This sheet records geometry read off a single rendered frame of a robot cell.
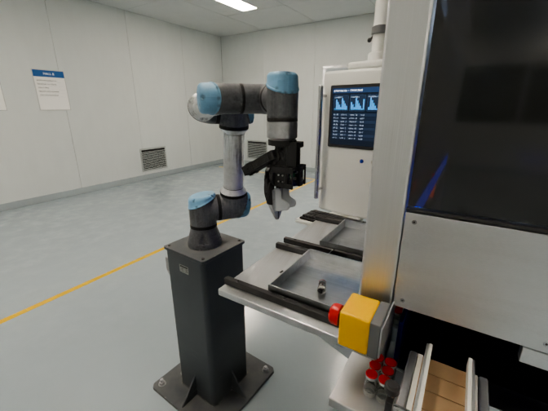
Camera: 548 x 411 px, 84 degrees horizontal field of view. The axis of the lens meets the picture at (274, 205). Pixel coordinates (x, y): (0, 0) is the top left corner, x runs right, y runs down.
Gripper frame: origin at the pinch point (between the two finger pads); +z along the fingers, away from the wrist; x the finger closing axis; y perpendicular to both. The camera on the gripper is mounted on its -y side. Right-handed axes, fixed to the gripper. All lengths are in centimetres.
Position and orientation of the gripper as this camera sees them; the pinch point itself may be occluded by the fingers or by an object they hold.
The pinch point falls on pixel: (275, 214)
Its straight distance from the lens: 82.5
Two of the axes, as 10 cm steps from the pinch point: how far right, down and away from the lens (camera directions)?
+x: 5.3, -2.6, 8.0
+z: 0.0, 9.5, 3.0
